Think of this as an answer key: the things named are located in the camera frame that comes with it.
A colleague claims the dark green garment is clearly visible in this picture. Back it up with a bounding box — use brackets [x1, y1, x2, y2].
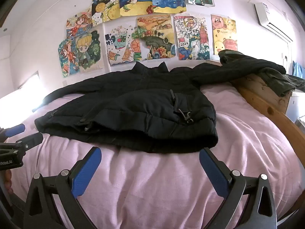
[258, 67, 305, 98]

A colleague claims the blue striped cloth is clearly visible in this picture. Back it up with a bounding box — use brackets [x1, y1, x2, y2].
[293, 61, 305, 79]

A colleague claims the white air conditioner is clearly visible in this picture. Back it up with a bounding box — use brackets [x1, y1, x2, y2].
[254, 2, 294, 43]

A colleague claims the pink bed sheet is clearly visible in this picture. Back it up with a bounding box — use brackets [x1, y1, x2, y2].
[0, 81, 303, 229]

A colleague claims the person's left hand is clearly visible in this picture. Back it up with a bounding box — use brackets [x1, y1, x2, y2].
[1, 170, 14, 195]

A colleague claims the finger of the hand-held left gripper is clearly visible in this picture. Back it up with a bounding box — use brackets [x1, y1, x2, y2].
[6, 132, 44, 152]
[0, 123, 26, 139]

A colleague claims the group of colourful wall drawings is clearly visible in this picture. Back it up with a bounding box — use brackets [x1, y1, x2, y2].
[58, 0, 238, 78]

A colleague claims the wooden bed frame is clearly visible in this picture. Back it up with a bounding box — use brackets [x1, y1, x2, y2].
[206, 59, 305, 169]

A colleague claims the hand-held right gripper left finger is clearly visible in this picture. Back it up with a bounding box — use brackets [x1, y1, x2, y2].
[23, 146, 103, 229]

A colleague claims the black puffer jacket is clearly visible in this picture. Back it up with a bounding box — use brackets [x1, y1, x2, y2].
[32, 49, 287, 154]

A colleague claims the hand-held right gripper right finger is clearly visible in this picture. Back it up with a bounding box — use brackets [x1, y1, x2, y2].
[199, 147, 278, 229]

